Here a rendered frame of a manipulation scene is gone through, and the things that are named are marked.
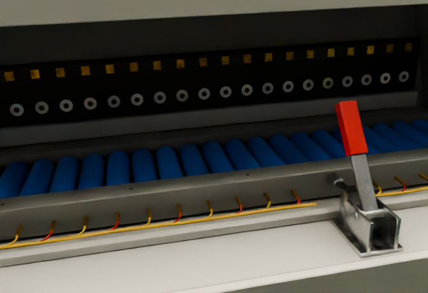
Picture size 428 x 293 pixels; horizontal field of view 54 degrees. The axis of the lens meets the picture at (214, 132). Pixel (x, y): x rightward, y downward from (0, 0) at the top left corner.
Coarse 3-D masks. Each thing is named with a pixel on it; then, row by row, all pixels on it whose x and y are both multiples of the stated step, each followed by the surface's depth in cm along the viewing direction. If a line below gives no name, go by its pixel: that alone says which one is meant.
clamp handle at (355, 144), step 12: (336, 108) 28; (348, 108) 27; (348, 120) 27; (360, 120) 27; (348, 132) 27; (360, 132) 27; (348, 144) 27; (360, 144) 27; (348, 156) 27; (360, 156) 27; (360, 168) 26; (360, 180) 26; (360, 192) 26; (372, 192) 26; (360, 204) 26; (372, 204) 26
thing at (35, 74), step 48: (288, 48) 39; (336, 48) 40; (384, 48) 41; (0, 96) 36; (48, 96) 37; (96, 96) 38; (144, 96) 38; (192, 96) 39; (240, 96) 40; (288, 96) 41; (336, 96) 42
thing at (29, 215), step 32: (384, 160) 32; (416, 160) 32; (64, 192) 29; (96, 192) 29; (128, 192) 28; (160, 192) 28; (192, 192) 29; (224, 192) 29; (256, 192) 30; (288, 192) 30; (320, 192) 31; (0, 224) 27; (32, 224) 27; (64, 224) 28; (96, 224) 28; (160, 224) 27
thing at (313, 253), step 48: (384, 96) 43; (0, 144) 37; (384, 192) 32; (192, 240) 27; (240, 240) 27; (288, 240) 27; (336, 240) 27; (0, 288) 24; (48, 288) 23; (96, 288) 23; (144, 288) 23; (192, 288) 23; (240, 288) 23; (288, 288) 24; (336, 288) 24; (384, 288) 25
